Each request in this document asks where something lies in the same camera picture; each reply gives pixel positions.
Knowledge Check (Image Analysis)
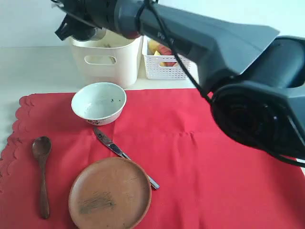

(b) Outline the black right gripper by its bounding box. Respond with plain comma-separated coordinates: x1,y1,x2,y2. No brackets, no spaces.
55,0,119,40

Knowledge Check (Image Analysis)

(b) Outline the wooden chopstick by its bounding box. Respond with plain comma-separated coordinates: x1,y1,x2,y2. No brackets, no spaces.
104,44,116,64

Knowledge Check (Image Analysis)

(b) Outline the pale green ceramic bowl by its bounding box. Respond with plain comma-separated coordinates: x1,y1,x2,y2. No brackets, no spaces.
71,82,127,126

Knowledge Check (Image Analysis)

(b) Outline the yellow lemon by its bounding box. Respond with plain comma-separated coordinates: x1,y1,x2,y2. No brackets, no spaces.
148,39,161,54

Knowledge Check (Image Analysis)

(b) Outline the red sausage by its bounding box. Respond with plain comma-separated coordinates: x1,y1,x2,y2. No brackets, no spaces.
158,44,172,55

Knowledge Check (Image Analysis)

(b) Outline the stainless steel cup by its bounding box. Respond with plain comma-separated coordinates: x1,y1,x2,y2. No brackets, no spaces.
72,28,107,42

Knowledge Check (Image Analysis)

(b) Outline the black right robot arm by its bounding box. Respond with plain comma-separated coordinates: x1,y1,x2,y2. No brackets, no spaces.
52,0,305,167

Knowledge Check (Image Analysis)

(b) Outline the cream plastic tub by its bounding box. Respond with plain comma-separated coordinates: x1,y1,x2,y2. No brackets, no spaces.
69,30,143,88

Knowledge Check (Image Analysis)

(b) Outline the white perforated plastic basket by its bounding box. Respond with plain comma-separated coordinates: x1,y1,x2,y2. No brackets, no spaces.
142,36,187,80

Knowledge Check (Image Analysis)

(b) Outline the metal table knife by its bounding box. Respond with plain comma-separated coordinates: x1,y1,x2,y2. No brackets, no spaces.
93,127,160,190

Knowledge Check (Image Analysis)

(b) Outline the dark wooden spoon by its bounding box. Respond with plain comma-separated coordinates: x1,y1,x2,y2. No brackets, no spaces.
32,136,51,219

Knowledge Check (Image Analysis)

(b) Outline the brown clay plate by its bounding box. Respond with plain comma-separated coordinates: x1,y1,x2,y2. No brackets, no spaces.
68,157,152,229

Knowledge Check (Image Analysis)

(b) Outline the red tablecloth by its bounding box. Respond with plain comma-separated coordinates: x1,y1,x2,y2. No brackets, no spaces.
0,89,305,229

